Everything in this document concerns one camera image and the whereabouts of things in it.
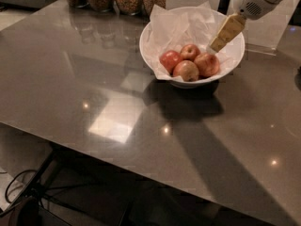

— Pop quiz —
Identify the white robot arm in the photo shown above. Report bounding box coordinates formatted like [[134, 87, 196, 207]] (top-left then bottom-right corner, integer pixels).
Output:
[[207, 0, 282, 54]]

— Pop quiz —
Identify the red yellow apple front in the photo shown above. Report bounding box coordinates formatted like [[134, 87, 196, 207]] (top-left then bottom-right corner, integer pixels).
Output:
[[172, 60, 199, 82]]

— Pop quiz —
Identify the black cable on floor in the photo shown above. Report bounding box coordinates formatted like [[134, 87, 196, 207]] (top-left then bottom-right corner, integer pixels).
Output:
[[4, 169, 39, 204]]

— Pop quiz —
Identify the black table leg frame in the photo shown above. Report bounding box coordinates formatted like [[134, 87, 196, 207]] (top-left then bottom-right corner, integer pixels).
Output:
[[0, 148, 133, 226]]

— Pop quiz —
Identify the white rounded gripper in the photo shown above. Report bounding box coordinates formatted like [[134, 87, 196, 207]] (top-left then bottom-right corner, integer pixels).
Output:
[[207, 0, 282, 54]]

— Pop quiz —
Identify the white ceramic bowl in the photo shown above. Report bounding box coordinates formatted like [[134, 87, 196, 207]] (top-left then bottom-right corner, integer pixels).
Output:
[[138, 6, 246, 89]]

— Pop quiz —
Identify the red apple back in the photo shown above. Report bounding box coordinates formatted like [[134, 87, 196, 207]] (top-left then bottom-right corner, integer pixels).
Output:
[[180, 44, 201, 61]]

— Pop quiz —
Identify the clear acrylic sign holder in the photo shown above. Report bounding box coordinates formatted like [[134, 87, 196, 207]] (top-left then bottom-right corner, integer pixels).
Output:
[[227, 0, 299, 57]]

